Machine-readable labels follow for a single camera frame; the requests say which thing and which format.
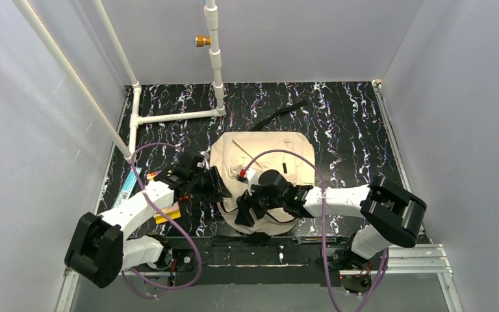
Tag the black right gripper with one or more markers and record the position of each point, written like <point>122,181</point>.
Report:
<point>252,205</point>

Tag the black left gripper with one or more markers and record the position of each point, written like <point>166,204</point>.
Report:
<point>214,186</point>

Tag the beige student backpack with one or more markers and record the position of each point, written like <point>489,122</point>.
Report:
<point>290,153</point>

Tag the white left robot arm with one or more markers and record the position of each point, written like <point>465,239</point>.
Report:
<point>101,248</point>

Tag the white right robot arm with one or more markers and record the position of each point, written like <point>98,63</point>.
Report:
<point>394,215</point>

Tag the blue striped pencil pack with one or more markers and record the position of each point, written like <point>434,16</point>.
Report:
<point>127,187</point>

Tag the yellow crayon box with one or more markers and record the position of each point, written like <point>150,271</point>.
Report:
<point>173,212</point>

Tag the steel wrench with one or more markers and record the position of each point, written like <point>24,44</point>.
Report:
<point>317,240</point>

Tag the orange knob on pipe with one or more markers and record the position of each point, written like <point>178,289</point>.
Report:
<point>202,41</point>

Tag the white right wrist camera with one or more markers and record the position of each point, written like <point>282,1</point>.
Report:
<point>248,176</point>

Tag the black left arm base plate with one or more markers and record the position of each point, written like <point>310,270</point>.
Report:
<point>180,260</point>

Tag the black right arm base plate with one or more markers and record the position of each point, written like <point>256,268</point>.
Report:
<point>338,258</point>

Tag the aluminium rail frame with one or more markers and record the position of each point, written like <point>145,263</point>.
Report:
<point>422,259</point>

